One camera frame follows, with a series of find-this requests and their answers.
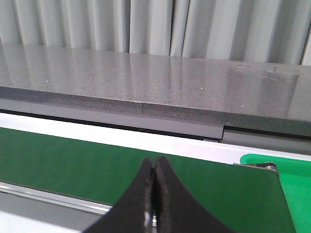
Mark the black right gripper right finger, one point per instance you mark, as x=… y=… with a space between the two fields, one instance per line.
x=175 y=208

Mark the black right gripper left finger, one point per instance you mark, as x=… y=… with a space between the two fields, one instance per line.
x=133 y=212

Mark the green conveyor belt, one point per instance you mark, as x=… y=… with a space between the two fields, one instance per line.
x=246 y=199

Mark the green plastic tray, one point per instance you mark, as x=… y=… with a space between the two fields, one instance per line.
x=295 y=178

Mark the grey speckled stone counter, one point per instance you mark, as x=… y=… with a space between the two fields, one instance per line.
x=261 y=105

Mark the white pleated curtain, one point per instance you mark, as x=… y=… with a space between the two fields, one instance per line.
x=275 y=31

